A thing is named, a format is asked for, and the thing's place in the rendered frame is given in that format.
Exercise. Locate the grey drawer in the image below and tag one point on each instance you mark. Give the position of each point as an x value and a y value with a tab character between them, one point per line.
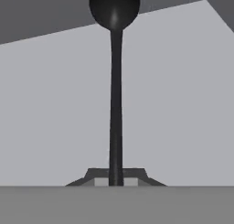
55	112

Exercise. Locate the black ladle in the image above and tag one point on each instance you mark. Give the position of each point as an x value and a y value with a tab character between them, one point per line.
116	112

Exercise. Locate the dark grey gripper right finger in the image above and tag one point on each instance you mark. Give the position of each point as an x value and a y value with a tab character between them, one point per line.
135	176

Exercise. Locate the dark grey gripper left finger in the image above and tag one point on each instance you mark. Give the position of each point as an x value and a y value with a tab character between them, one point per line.
94	176

